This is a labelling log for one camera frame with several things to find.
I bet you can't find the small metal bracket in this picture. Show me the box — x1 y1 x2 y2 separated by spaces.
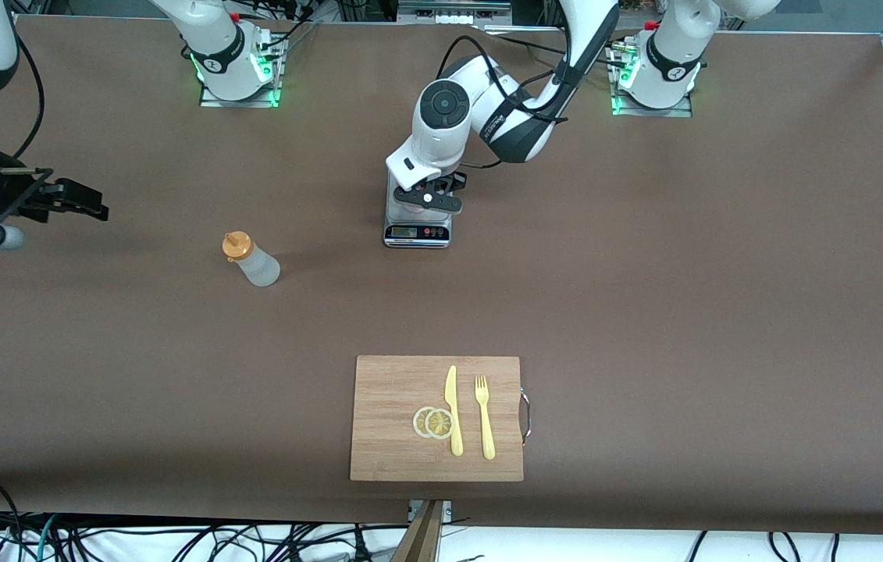
408 500 454 525

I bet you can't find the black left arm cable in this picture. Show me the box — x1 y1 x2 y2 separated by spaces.
437 35 568 169

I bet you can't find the wooden beam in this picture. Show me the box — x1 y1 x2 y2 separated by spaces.
392 500 446 562

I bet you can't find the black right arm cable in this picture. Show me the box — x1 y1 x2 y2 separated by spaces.
13 39 46 158

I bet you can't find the yellow plastic knife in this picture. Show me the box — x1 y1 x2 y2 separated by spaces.
444 365 464 457

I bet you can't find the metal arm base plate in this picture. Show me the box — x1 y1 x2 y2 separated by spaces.
199 31 283 108
611 39 693 118

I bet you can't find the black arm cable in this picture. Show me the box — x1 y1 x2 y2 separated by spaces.
437 35 568 169
13 39 46 158

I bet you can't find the black cable on table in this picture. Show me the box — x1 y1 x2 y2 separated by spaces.
457 27 629 67

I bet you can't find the translucent sauce bottle orange cap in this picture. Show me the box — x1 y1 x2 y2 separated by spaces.
222 231 281 288

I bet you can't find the teal floor cable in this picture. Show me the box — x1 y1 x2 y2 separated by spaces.
34 514 59 562

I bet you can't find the white power strip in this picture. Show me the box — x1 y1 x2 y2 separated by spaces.
397 0 514 26

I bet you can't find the silver digital kitchen scale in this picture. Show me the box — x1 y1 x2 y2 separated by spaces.
383 173 454 249

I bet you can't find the wooden cutting board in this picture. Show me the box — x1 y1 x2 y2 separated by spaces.
350 355 525 482

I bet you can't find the yellow plastic fork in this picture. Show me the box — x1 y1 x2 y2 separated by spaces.
475 375 497 461

